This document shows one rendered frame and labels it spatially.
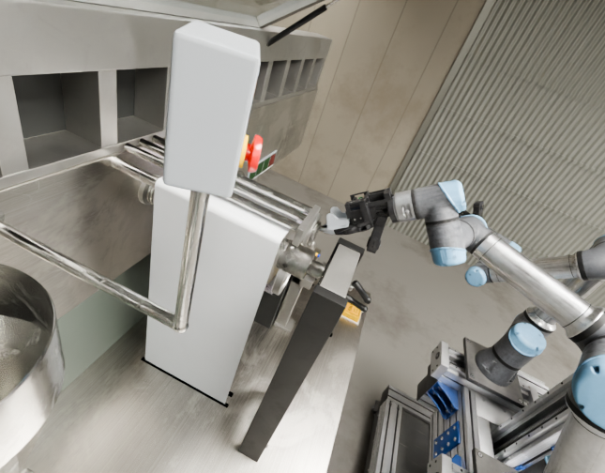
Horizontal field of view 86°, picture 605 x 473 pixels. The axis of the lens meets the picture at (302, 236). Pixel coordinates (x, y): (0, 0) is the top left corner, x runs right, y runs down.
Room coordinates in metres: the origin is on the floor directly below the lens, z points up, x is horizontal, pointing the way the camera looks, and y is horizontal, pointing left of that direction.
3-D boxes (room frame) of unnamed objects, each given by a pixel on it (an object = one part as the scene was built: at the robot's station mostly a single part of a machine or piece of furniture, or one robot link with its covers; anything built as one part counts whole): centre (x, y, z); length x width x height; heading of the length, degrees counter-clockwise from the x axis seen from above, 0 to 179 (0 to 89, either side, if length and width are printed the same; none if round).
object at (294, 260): (0.52, -0.01, 1.34); 0.06 x 0.06 x 0.06; 82
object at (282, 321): (0.73, -0.05, 1.05); 0.06 x 0.05 x 0.31; 82
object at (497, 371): (0.98, -0.92, 0.87); 0.15 x 0.15 x 0.10
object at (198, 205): (0.23, 0.09, 1.51); 0.02 x 0.02 x 0.20
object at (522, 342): (0.99, -0.92, 0.98); 0.13 x 0.12 x 0.14; 145
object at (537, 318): (1.09, -1.00, 1.19); 0.15 x 0.12 x 0.55; 145
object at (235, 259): (0.46, 0.18, 1.17); 0.34 x 0.05 x 0.54; 82
